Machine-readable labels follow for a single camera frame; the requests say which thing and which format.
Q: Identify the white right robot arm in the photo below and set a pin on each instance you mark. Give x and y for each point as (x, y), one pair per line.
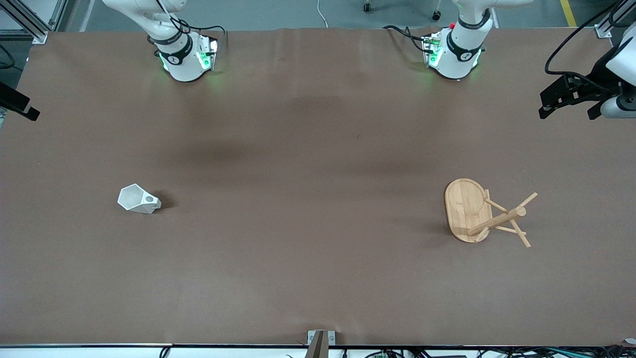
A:
(184, 64)

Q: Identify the white faceted cup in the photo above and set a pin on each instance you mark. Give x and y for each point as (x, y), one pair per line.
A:
(131, 196)

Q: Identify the aluminium frame post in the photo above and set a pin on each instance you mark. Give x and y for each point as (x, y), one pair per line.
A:
(35, 31)
(603, 31)

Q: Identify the brown table cover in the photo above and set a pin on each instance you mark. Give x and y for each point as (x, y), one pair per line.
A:
(318, 223)

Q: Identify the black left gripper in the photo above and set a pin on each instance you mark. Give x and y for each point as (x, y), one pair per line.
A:
(597, 75)

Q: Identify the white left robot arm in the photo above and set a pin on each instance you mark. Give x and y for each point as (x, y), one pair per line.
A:
(457, 54)

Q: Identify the wooden cup rack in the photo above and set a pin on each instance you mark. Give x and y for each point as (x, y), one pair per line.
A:
(464, 209)

